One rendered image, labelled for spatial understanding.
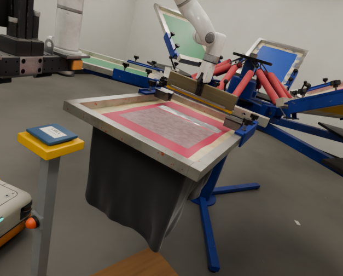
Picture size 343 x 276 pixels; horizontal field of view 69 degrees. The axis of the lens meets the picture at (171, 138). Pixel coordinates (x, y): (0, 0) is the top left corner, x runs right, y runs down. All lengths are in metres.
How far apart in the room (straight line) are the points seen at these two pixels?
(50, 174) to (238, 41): 5.06
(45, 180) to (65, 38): 0.56
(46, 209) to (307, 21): 5.12
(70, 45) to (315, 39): 4.72
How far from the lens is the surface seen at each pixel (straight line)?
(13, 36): 0.98
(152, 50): 6.41
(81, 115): 0.97
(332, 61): 5.37
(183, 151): 0.90
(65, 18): 1.13
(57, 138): 0.78
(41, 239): 1.03
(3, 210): 1.61
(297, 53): 3.35
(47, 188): 0.89
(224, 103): 1.26
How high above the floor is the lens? 1.32
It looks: 22 degrees down
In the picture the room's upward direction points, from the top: 17 degrees clockwise
